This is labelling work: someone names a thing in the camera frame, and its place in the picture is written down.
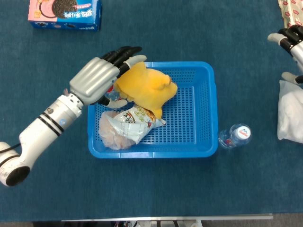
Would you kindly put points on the blue pink Oreo box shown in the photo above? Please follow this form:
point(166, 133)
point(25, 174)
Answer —
point(66, 14)

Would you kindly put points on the blue perforated plastic basket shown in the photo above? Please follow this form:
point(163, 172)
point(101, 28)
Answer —
point(189, 106)

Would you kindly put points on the aluminium table edge rail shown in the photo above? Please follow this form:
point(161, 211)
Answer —
point(165, 217)

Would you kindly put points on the cream red-print foil snack bag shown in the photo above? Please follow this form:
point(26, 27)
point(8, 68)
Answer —
point(292, 14)

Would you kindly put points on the white crinkled snack bag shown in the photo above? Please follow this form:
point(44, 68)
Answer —
point(130, 125)

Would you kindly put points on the dark blue table cloth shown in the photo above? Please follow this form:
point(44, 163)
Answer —
point(151, 184)

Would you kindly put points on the red-capped cola bottle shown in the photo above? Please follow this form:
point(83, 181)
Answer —
point(113, 95)

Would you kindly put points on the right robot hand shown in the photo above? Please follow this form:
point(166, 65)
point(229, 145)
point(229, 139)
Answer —
point(297, 49)

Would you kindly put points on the white frosted zip bag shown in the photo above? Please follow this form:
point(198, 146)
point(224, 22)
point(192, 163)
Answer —
point(291, 113)

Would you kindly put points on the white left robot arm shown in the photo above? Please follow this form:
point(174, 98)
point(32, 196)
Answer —
point(45, 127)

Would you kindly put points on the yellow plush toy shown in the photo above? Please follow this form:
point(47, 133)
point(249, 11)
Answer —
point(146, 87)

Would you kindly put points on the clear water bottle white cap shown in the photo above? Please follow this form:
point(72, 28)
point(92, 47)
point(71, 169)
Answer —
point(236, 136)

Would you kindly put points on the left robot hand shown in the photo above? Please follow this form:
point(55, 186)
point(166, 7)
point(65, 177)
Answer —
point(94, 78)

